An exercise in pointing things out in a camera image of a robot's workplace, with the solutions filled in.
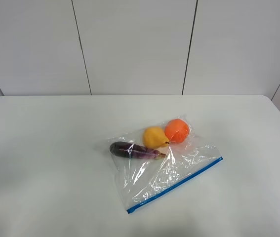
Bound clear zip bag blue seal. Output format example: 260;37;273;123
107;115;223;213

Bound yellow pear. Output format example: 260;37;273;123
142;126;170;150

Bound purple eggplant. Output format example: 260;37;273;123
109;141;166;159

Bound orange fruit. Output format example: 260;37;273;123
164;118;190;144

